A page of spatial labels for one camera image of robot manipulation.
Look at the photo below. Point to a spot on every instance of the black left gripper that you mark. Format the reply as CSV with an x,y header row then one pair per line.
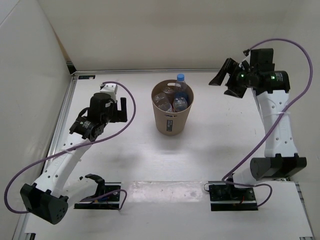
x,y
120,115

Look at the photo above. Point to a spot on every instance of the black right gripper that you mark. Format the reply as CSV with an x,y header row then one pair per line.
x,y
232,68

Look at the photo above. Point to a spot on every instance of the clear bottle blue orange label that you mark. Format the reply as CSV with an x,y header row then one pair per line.
x,y
164,99

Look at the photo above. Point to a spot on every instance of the clear bottle blue cap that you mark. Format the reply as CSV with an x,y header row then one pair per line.
x,y
181,86

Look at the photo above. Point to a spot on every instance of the clear bottle black label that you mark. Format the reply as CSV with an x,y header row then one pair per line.
x,y
180,102

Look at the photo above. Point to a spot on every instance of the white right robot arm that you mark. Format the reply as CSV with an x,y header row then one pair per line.
x,y
271,92

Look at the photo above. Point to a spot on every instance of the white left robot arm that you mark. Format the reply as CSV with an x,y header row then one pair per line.
x,y
48,197

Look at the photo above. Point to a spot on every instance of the beige round waste bin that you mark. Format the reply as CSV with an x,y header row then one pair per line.
x,y
170,123

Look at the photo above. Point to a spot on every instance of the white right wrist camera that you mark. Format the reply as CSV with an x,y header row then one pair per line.
x,y
245,63

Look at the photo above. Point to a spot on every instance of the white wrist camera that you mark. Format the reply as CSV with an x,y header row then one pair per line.
x,y
245,63
110,89

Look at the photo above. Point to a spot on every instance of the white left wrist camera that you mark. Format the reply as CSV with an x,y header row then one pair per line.
x,y
110,89

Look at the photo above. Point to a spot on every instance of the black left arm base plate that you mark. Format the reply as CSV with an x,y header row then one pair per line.
x,y
110,202

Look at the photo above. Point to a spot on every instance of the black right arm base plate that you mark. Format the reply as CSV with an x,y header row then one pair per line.
x,y
228,198

